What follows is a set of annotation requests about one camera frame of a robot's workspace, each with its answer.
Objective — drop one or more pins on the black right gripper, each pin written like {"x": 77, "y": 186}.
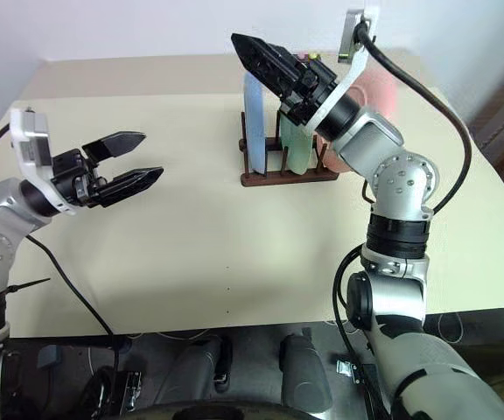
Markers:
{"x": 313, "y": 92}

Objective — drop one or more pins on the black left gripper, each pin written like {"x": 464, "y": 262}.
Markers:
{"x": 72, "y": 175}

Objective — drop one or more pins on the blue plate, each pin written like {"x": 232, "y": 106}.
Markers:
{"x": 255, "y": 131}

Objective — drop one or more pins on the green plate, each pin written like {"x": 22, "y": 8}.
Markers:
{"x": 296, "y": 149}

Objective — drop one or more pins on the pink plate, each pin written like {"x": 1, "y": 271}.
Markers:
{"x": 381, "y": 94}

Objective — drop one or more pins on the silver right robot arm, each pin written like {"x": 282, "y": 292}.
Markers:
{"x": 401, "y": 184}

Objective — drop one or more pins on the wooden dish rack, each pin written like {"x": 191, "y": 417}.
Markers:
{"x": 287, "y": 178}

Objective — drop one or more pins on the small colourful item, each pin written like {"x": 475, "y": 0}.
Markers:
{"x": 312, "y": 56}

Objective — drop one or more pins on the dark grey rounded shape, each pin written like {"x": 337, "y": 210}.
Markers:
{"x": 191, "y": 372}
{"x": 304, "y": 372}

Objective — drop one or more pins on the black round base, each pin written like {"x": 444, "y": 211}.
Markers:
{"x": 226, "y": 413}

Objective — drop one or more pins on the silver metal latch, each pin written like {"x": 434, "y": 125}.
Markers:
{"x": 347, "y": 367}

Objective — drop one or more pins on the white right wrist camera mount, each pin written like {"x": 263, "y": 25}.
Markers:
{"x": 352, "y": 72}

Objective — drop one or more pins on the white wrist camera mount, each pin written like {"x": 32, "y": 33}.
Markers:
{"x": 29, "y": 135}
{"x": 352, "y": 72}

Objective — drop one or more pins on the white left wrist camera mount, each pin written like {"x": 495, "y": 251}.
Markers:
{"x": 29, "y": 135}

